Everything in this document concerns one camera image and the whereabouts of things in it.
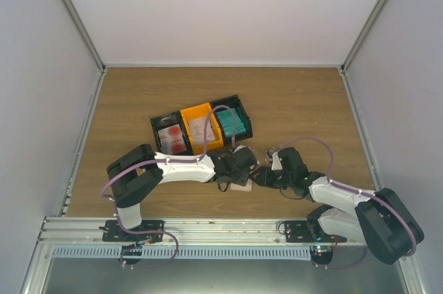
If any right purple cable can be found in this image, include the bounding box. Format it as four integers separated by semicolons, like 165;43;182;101
273;136;418;259

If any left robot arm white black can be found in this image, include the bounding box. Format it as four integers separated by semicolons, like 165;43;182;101
101;144;258;241

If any white pink cards stack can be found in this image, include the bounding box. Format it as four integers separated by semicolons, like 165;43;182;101
188;117;215;145

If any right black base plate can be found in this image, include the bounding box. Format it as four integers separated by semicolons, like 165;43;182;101
277;220;347;244

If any aluminium corner post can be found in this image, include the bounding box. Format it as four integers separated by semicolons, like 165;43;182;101
340;0;389;75
61;0;106;75

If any aluminium rail frame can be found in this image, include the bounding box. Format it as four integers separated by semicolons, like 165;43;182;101
37;216;416;248

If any black bin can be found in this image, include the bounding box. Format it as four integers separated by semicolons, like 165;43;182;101
210;95;253;145
150;111;193;156

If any grey slotted cable duct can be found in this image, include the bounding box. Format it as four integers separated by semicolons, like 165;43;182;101
53;245;311;261

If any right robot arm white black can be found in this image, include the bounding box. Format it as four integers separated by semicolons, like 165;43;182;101
251;147;424;265

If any red white cards stack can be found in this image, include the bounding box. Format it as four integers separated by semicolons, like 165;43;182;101
158;124;187;155

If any left aluminium corner post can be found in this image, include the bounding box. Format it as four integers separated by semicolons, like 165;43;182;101
61;0;106;75

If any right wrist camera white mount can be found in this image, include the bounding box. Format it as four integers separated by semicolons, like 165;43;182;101
267;150;282;171

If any orange bin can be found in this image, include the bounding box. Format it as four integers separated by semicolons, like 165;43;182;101
180;102;224;155

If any purple cable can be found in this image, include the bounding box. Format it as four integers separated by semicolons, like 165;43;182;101
273;136;418;259
100;104;239;236

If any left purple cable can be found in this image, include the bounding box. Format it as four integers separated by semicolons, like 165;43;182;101
100;104;239;236

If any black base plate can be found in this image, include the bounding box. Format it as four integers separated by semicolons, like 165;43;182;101
99;220;165;244
277;220;347;244

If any teal cards stack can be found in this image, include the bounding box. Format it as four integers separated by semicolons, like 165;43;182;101
215;108;247;138

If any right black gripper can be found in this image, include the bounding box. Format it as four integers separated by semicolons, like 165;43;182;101
250;167;294;190

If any right aluminium corner post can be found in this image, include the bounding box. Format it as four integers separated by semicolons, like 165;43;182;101
340;0;389;75

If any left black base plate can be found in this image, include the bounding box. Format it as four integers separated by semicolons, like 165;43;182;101
99;220;165;244

